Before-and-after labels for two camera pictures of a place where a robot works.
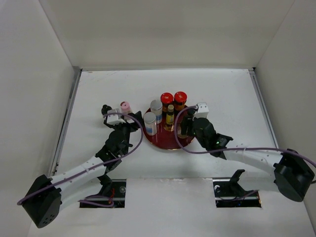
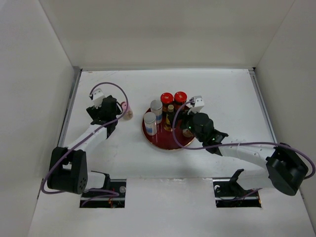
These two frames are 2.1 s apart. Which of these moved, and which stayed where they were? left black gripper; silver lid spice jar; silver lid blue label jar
Moved: left black gripper
Stayed: silver lid blue label jar; silver lid spice jar
